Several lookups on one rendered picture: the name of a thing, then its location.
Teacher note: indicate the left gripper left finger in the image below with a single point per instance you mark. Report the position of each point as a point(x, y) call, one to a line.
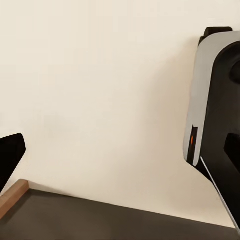
point(12, 150)

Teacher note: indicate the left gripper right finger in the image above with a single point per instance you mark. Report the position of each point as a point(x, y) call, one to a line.
point(232, 149)

